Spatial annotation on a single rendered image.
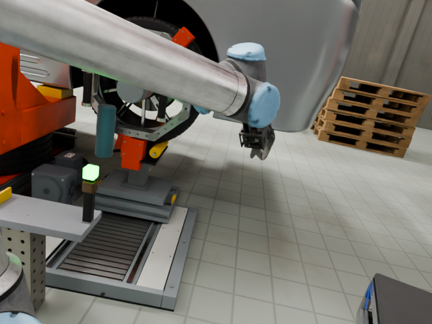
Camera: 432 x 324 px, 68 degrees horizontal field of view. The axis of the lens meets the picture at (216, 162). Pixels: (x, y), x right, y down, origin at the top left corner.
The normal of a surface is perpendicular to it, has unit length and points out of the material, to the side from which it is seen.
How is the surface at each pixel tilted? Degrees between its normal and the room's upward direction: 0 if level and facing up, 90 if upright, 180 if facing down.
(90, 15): 56
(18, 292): 84
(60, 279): 90
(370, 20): 90
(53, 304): 0
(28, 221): 0
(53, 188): 90
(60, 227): 0
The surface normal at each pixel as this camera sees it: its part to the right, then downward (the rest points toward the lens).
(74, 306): 0.18, -0.92
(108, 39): 0.64, 0.25
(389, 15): -0.11, 0.32
